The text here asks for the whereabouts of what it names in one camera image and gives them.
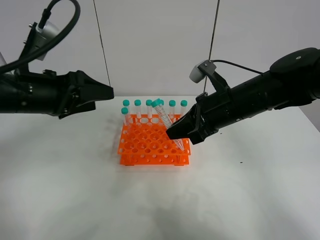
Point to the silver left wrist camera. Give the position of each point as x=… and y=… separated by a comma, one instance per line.
x=38, y=37

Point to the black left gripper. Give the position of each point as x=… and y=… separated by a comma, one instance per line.
x=72, y=93

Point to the back row tube far left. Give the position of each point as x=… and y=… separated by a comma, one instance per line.
x=126, y=103

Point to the orange test tube rack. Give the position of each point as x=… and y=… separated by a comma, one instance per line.
x=144, y=142

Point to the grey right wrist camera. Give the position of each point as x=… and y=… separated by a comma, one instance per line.
x=206, y=68

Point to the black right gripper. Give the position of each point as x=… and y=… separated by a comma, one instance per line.
x=210, y=113

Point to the second row left tube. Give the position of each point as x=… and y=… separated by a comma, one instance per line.
x=126, y=119

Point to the teal capped test tube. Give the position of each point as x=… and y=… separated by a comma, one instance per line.
x=157, y=105

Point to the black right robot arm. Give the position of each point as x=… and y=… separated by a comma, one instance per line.
x=291, y=81

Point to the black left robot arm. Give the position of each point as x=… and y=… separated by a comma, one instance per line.
x=22, y=93

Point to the back row tube far right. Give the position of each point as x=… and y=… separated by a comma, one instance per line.
x=183, y=107

